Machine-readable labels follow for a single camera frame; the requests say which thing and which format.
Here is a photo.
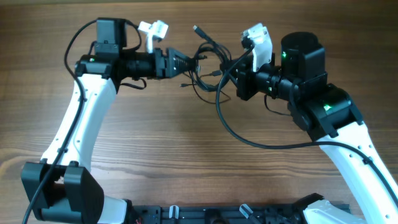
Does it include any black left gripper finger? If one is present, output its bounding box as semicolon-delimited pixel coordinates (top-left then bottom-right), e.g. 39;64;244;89
169;64;197;78
169;48;196;67

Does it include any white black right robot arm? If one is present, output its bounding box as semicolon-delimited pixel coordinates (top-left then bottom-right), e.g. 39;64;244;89
224;32;397;223

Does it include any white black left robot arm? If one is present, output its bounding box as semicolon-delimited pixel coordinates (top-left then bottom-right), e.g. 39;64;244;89
21;18;193;223

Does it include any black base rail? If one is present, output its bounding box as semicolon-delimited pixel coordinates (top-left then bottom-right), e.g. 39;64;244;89
127;204;308;224

